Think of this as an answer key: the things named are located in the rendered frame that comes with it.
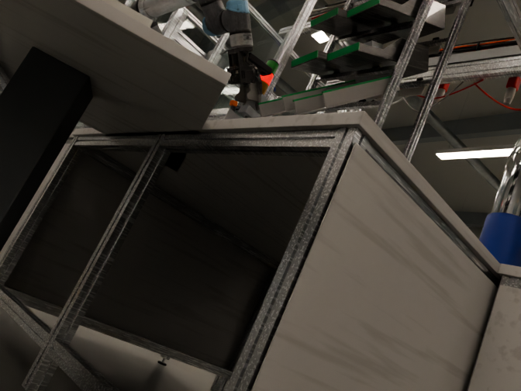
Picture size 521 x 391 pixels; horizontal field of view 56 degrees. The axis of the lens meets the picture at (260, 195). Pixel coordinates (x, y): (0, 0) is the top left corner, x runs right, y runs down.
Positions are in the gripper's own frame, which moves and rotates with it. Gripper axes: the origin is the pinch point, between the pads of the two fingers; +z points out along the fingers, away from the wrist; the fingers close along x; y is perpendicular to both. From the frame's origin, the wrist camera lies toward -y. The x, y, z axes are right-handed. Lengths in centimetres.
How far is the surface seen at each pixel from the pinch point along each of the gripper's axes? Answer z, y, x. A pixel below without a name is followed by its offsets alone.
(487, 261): 46, -12, 75
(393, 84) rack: -2, -5, 53
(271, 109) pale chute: 1.1, 10.6, 20.8
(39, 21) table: -25, 72, 14
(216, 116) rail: 1.2, 24.3, 11.1
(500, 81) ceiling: 15, -710, -221
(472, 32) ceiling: -63, -620, -221
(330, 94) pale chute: -1.7, 14.2, 47.8
